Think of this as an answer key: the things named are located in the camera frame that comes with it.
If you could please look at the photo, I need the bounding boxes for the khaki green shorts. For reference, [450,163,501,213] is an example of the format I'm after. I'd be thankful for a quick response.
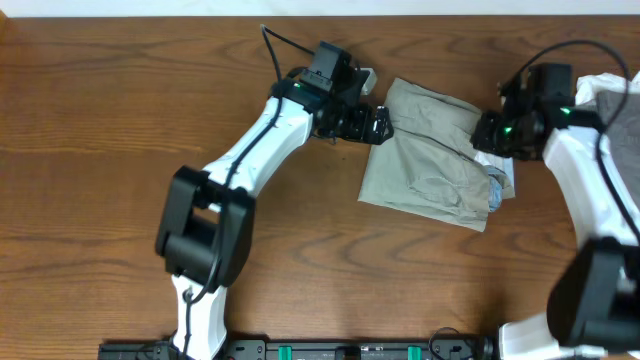
[358,78,516,232]

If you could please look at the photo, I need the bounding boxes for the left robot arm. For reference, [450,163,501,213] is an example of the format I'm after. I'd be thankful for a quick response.
[155,78,394,359]

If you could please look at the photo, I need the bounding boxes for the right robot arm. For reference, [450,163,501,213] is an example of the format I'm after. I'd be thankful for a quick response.
[471,107,639,359]

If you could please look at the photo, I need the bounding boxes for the white crumpled cloth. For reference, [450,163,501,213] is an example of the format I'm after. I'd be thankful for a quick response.
[575,73,639,113]

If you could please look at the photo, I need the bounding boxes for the grey folded garment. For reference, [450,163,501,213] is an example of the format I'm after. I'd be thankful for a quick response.
[596,90,640,206]

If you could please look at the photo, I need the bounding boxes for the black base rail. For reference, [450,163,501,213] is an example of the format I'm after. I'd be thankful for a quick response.
[97,332,501,360]

